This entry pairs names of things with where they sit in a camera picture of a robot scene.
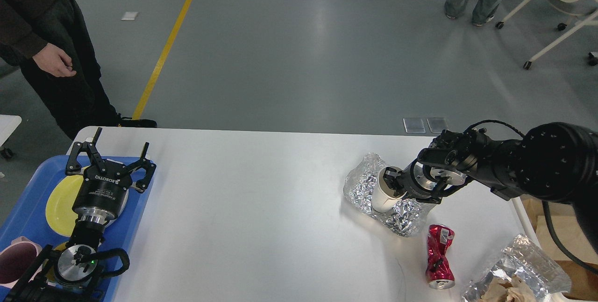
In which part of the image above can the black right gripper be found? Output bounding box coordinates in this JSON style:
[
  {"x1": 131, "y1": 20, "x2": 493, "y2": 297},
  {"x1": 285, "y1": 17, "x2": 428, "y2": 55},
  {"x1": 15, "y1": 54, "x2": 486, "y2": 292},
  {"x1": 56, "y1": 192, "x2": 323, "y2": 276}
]
[{"x1": 382, "y1": 160, "x2": 444, "y2": 202}]

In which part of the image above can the white plastic bin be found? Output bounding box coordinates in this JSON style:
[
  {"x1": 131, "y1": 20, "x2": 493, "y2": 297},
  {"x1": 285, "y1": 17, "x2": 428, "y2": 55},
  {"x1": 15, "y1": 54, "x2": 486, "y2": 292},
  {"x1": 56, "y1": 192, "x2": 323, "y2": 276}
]
[{"x1": 513, "y1": 198, "x2": 597, "y2": 302}]

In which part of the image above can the white side table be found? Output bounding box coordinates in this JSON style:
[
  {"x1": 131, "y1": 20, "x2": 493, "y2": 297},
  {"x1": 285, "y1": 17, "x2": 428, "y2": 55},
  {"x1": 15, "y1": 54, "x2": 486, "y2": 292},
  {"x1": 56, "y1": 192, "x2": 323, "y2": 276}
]
[{"x1": 0, "y1": 115, "x2": 22, "y2": 160}]

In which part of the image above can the large brown paper bag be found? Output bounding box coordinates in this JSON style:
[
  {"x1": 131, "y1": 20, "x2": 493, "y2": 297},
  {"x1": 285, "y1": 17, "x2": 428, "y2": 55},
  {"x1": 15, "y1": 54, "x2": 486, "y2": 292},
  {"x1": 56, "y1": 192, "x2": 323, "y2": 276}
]
[{"x1": 521, "y1": 195, "x2": 598, "y2": 265}]

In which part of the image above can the pink mug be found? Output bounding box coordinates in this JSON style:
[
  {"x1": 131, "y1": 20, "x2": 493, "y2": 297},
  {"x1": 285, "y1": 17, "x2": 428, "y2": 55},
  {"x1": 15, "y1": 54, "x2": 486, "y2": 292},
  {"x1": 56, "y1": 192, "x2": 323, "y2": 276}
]
[{"x1": 0, "y1": 236, "x2": 43, "y2": 288}]

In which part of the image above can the floor socket plate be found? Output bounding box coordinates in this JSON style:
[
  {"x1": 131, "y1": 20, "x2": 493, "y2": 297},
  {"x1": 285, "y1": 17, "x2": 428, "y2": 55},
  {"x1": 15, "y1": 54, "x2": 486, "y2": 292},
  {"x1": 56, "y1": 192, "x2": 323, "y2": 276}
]
[
  {"x1": 402, "y1": 117, "x2": 427, "y2": 134},
  {"x1": 426, "y1": 117, "x2": 449, "y2": 134}
]

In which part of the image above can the person in black trousers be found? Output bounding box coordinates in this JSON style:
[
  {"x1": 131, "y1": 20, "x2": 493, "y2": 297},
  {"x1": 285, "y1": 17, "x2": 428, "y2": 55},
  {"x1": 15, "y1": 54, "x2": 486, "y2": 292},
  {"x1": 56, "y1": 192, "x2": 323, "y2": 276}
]
[{"x1": 0, "y1": 0, "x2": 157, "y2": 140}]

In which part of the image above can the white paper cup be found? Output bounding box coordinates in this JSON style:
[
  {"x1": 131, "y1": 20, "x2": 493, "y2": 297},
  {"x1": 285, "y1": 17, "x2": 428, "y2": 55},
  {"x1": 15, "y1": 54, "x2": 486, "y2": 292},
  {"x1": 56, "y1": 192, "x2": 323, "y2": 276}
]
[{"x1": 371, "y1": 168, "x2": 399, "y2": 213}]

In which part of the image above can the floor socket plate right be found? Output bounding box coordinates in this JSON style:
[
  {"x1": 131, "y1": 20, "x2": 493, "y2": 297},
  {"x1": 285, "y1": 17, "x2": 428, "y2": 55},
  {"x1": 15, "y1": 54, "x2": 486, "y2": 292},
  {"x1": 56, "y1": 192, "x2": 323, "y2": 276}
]
[{"x1": 426, "y1": 117, "x2": 449, "y2": 134}]

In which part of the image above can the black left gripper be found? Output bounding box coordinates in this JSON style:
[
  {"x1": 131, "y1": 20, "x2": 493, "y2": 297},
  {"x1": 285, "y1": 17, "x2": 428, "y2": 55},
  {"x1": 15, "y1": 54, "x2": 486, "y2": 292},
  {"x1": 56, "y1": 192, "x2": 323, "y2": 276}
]
[{"x1": 64, "y1": 127, "x2": 156, "y2": 222}]

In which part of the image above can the crushed red can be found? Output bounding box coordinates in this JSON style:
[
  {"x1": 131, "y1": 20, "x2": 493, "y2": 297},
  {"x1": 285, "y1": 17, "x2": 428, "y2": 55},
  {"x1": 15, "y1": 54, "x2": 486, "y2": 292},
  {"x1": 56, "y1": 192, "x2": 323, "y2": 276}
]
[{"x1": 425, "y1": 224, "x2": 455, "y2": 290}]

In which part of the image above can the floor socket plate left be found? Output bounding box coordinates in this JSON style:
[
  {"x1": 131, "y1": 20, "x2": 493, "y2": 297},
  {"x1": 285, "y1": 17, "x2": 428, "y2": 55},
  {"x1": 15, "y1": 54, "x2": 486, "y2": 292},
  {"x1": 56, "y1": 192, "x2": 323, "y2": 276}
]
[{"x1": 402, "y1": 117, "x2": 427, "y2": 134}]

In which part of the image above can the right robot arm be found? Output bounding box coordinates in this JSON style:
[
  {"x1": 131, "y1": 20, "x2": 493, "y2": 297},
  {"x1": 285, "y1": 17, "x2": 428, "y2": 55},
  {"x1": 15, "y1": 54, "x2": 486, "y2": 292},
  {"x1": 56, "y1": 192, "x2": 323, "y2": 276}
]
[{"x1": 372, "y1": 122, "x2": 598, "y2": 274}]

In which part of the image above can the yellow plastic plate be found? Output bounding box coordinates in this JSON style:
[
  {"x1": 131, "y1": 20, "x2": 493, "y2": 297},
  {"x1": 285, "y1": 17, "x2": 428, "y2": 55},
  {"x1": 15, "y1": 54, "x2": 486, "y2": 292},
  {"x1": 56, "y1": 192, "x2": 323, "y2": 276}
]
[{"x1": 45, "y1": 175, "x2": 87, "y2": 237}]

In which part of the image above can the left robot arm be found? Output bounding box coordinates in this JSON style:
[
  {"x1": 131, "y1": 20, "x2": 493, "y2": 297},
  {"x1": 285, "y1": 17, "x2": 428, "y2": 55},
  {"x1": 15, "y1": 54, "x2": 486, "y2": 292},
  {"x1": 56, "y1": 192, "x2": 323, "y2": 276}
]
[{"x1": 1, "y1": 129, "x2": 157, "y2": 302}]

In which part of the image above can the pink plate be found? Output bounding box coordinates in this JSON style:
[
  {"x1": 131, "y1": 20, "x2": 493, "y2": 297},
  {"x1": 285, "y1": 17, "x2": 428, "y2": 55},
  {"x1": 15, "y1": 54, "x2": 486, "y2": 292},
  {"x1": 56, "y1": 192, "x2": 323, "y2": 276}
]
[{"x1": 114, "y1": 189, "x2": 129, "y2": 220}]

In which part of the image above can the aluminium foil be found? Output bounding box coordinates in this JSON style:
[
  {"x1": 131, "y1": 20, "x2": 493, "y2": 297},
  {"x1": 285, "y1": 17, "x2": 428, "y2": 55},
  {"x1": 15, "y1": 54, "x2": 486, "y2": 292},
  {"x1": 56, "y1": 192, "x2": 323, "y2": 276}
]
[{"x1": 342, "y1": 153, "x2": 436, "y2": 237}]

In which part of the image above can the crumpled brown paper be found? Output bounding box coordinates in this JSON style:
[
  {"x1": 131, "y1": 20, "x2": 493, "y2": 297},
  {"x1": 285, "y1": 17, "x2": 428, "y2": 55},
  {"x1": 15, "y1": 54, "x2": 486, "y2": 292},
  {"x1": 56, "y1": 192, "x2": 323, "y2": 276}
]
[{"x1": 477, "y1": 276, "x2": 536, "y2": 302}]

